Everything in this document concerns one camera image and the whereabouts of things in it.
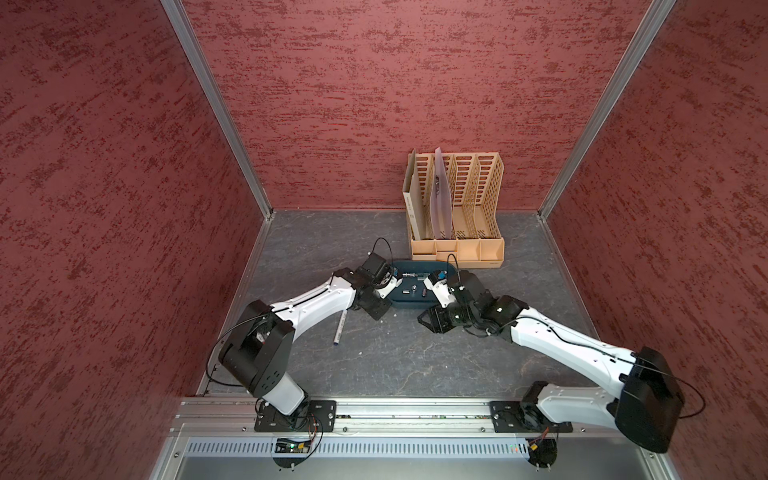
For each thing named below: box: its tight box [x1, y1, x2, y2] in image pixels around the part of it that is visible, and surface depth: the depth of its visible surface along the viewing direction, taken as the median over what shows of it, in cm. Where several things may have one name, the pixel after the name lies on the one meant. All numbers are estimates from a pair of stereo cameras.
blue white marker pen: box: [333, 309, 348, 346], surface depth 91 cm
